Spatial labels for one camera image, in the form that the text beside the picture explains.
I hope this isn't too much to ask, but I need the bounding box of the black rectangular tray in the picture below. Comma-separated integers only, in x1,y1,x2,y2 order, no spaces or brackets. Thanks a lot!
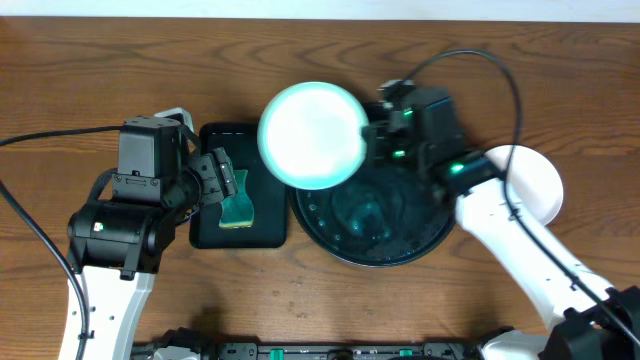
189,123,288,249

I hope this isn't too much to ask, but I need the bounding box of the white plate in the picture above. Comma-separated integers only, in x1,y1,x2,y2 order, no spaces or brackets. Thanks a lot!
508,145,564,225

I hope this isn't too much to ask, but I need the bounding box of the mint plate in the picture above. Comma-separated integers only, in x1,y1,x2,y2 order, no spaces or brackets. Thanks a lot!
257,82,369,190

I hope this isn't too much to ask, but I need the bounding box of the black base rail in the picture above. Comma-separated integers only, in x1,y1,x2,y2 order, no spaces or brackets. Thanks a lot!
127,327,510,360

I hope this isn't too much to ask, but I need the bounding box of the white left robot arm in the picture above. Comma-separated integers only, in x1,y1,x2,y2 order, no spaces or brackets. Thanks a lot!
59,145,237,359

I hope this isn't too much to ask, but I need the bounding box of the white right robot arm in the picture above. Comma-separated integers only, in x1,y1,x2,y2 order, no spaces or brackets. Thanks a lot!
362,121,639,359

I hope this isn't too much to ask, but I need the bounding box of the black round tray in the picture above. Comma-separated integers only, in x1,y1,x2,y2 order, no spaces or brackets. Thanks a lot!
288,102,459,267

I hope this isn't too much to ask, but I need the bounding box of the green yellow sponge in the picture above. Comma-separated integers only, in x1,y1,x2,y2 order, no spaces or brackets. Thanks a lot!
219,169,255,229

